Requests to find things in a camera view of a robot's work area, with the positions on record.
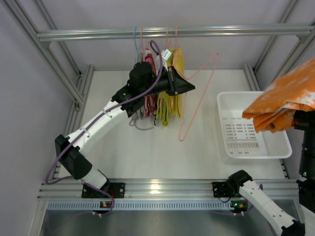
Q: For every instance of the aluminium hanging rail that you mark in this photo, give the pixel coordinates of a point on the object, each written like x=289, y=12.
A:
x=205, y=31

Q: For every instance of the blue hanger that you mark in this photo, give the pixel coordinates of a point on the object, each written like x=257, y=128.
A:
x=138, y=47

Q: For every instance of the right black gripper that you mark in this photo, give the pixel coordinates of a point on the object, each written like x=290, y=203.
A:
x=299, y=120

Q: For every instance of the yellow-green trousers left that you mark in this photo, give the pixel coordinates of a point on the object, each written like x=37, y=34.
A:
x=163, y=98

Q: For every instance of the orange trousers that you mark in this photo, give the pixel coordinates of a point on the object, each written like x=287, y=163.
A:
x=274, y=109

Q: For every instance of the slotted grey cable duct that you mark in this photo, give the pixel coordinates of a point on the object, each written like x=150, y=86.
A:
x=140, y=205

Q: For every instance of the white plastic basket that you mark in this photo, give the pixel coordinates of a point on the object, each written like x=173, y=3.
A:
x=240, y=143

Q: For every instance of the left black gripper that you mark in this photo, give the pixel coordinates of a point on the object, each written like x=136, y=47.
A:
x=174, y=81

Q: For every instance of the pink camouflage trousers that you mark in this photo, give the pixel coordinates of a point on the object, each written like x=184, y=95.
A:
x=150, y=105

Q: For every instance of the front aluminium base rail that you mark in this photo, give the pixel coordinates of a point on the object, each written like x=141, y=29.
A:
x=166, y=189

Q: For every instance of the yellow trousers right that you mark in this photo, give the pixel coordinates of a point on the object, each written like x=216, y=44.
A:
x=177, y=61

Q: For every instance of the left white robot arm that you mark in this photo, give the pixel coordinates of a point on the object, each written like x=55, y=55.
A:
x=72, y=150

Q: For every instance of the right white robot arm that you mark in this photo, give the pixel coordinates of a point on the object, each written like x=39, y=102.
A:
x=284, y=224

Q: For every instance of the grey trousers with drawstring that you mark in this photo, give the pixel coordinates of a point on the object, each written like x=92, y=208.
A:
x=139, y=115

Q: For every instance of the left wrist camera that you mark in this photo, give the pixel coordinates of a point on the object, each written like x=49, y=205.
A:
x=166, y=58

